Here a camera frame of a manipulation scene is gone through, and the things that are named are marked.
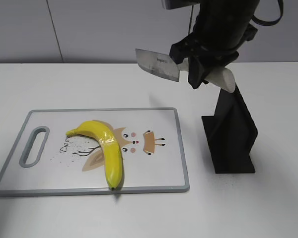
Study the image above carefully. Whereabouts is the white grey-rimmed cutting board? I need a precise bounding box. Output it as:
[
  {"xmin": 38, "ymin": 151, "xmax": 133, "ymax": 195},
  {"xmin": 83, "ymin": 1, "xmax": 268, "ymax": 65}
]
[{"xmin": 0, "ymin": 108, "xmax": 190, "ymax": 197}]

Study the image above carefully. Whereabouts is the yellow plastic banana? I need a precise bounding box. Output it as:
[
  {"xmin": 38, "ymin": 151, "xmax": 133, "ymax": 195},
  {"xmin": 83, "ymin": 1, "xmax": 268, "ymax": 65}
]
[{"xmin": 66, "ymin": 120, "xmax": 123, "ymax": 190}]

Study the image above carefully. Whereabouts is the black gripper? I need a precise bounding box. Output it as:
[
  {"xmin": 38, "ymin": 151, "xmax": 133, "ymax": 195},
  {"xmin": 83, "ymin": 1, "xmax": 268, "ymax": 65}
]
[{"xmin": 169, "ymin": 14, "xmax": 257, "ymax": 89}]

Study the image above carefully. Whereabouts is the black cable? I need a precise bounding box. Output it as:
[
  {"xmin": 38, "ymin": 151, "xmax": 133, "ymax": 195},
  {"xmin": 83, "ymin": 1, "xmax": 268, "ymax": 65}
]
[{"xmin": 252, "ymin": 0, "xmax": 285, "ymax": 27}]

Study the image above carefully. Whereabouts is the white-handled kitchen knife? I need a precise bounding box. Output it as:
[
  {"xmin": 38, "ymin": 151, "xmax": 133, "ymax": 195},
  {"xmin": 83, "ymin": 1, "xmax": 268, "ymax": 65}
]
[{"xmin": 135, "ymin": 49, "xmax": 236, "ymax": 93}]

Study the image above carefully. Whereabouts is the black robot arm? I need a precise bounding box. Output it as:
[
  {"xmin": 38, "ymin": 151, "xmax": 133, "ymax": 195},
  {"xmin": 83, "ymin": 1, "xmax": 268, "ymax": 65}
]
[{"xmin": 169, "ymin": 0, "xmax": 259, "ymax": 89}]

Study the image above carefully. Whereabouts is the black knife stand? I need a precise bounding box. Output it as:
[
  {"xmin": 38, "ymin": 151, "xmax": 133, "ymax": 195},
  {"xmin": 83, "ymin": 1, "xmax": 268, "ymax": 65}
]
[{"xmin": 201, "ymin": 87, "xmax": 258, "ymax": 174}]

